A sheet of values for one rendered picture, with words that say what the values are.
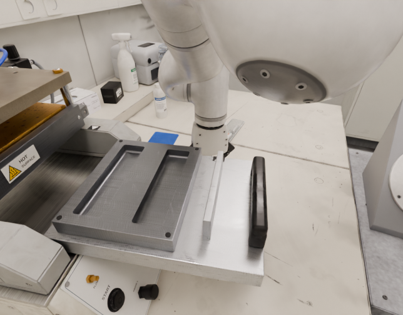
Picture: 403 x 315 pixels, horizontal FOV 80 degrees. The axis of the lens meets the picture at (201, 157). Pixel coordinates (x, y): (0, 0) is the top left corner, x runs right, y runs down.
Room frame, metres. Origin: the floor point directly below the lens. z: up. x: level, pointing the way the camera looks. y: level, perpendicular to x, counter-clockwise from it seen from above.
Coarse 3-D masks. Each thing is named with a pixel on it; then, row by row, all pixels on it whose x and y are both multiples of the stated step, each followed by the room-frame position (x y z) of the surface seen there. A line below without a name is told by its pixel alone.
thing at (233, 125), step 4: (232, 120) 0.88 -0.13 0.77; (236, 120) 0.88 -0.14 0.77; (240, 120) 0.88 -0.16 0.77; (228, 124) 0.84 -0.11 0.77; (232, 124) 0.84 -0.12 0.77; (236, 124) 0.84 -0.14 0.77; (240, 124) 0.84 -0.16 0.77; (228, 128) 0.81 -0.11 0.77; (232, 128) 0.81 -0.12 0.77; (236, 128) 0.81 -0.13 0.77; (228, 132) 0.78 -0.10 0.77; (232, 132) 0.78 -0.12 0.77; (228, 136) 0.75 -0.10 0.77; (232, 136) 0.75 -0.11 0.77; (228, 140) 0.73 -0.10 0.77
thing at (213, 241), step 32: (192, 192) 0.28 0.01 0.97; (224, 192) 0.28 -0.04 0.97; (192, 224) 0.21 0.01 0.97; (224, 224) 0.21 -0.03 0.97; (96, 256) 0.18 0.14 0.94; (128, 256) 0.17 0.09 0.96; (160, 256) 0.16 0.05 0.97; (192, 256) 0.16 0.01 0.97; (224, 256) 0.16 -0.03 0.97; (256, 256) 0.16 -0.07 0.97
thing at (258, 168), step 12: (252, 168) 0.30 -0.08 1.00; (264, 168) 0.29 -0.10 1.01; (252, 180) 0.27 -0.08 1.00; (264, 180) 0.26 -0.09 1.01; (252, 192) 0.24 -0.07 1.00; (264, 192) 0.24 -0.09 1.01; (252, 204) 0.22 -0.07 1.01; (264, 204) 0.22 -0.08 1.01; (252, 216) 0.20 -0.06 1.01; (264, 216) 0.20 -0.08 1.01; (252, 228) 0.18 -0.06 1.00; (264, 228) 0.18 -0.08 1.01; (252, 240) 0.18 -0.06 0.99; (264, 240) 0.18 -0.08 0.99
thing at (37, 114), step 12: (36, 108) 0.40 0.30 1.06; (48, 108) 0.40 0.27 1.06; (60, 108) 0.40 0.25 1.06; (12, 120) 0.35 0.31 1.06; (24, 120) 0.35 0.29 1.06; (36, 120) 0.35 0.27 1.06; (0, 132) 0.32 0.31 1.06; (12, 132) 0.32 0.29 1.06; (24, 132) 0.32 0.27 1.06; (0, 144) 0.28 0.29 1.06; (12, 144) 0.29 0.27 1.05
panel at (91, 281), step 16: (80, 256) 0.19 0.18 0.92; (80, 272) 0.17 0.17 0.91; (96, 272) 0.19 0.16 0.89; (112, 272) 0.20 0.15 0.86; (128, 272) 0.21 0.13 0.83; (144, 272) 0.23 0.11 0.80; (64, 288) 0.15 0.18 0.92; (80, 288) 0.16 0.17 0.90; (96, 288) 0.17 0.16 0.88; (112, 288) 0.18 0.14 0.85; (128, 288) 0.19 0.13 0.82; (96, 304) 0.15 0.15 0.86; (128, 304) 0.17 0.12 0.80; (144, 304) 0.19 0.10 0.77
